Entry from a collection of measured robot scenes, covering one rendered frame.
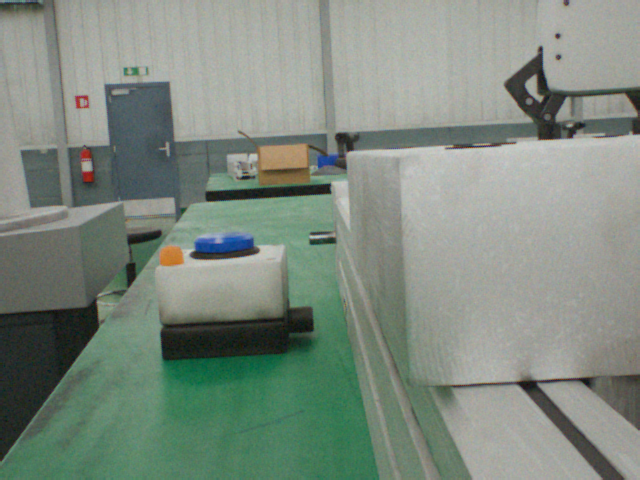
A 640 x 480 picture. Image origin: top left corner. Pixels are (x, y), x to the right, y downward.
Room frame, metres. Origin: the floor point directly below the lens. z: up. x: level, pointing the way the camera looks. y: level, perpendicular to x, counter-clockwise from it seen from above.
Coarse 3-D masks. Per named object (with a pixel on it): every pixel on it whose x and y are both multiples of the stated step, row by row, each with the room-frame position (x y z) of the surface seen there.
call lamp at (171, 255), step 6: (168, 246) 0.44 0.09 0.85; (174, 246) 0.44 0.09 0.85; (162, 252) 0.44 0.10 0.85; (168, 252) 0.44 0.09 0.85; (174, 252) 0.44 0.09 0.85; (180, 252) 0.44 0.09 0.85; (162, 258) 0.44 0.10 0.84; (168, 258) 0.44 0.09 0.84; (174, 258) 0.44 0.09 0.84; (180, 258) 0.44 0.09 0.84; (162, 264) 0.44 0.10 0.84; (168, 264) 0.44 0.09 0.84; (174, 264) 0.44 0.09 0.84
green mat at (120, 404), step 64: (320, 256) 0.84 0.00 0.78; (128, 320) 0.56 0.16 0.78; (320, 320) 0.52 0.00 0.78; (64, 384) 0.40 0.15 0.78; (128, 384) 0.39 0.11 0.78; (192, 384) 0.39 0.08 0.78; (256, 384) 0.38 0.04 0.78; (320, 384) 0.37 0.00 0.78; (64, 448) 0.31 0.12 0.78; (128, 448) 0.30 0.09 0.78; (192, 448) 0.30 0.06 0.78; (256, 448) 0.29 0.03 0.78; (320, 448) 0.29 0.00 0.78
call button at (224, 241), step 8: (224, 232) 0.49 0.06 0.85; (232, 232) 0.48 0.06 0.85; (240, 232) 0.48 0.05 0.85; (200, 240) 0.46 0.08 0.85; (208, 240) 0.46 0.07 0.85; (216, 240) 0.46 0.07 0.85; (224, 240) 0.46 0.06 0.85; (232, 240) 0.46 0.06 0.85; (240, 240) 0.46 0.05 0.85; (248, 240) 0.47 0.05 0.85; (200, 248) 0.46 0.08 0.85; (208, 248) 0.46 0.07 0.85; (216, 248) 0.46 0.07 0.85; (224, 248) 0.46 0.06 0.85; (232, 248) 0.46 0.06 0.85; (240, 248) 0.46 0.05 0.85
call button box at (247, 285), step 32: (192, 256) 0.46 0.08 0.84; (224, 256) 0.45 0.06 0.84; (256, 256) 0.46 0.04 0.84; (160, 288) 0.44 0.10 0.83; (192, 288) 0.44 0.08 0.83; (224, 288) 0.44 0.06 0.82; (256, 288) 0.44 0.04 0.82; (288, 288) 0.51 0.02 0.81; (160, 320) 0.44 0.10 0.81; (192, 320) 0.44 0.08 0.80; (224, 320) 0.44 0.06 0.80; (256, 320) 0.44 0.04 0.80; (288, 320) 0.47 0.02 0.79; (192, 352) 0.44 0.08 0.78; (224, 352) 0.44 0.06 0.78; (256, 352) 0.44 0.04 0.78
